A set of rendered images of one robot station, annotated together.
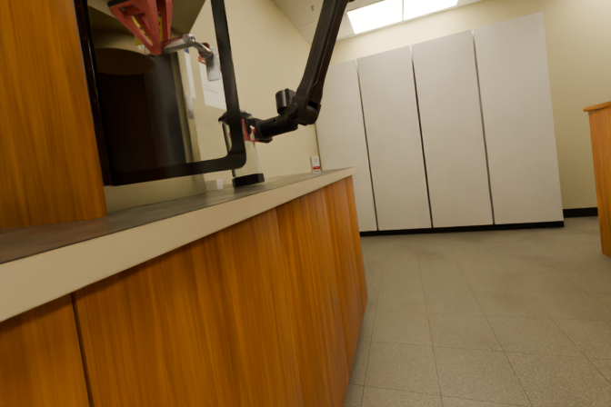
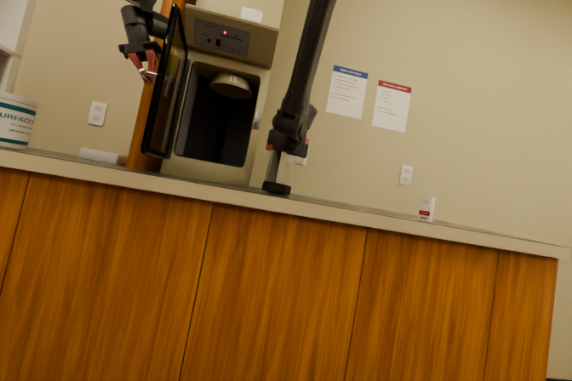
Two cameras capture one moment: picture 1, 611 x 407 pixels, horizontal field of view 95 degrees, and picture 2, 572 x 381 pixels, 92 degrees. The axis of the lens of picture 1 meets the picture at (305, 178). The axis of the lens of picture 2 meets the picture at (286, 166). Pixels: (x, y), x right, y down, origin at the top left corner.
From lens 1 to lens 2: 83 cm
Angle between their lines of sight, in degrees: 63
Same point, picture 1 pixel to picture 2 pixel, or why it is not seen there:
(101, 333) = (32, 195)
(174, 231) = (68, 168)
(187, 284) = (84, 204)
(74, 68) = (145, 94)
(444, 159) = not seen: outside the picture
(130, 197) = (180, 169)
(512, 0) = not seen: outside the picture
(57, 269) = (11, 158)
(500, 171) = not seen: outside the picture
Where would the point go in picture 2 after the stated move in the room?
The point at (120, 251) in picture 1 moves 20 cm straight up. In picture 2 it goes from (36, 163) to (56, 82)
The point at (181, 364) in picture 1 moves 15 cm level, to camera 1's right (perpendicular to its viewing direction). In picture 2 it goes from (62, 239) to (43, 258)
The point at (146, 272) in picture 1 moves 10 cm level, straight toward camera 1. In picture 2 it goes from (63, 184) to (8, 179)
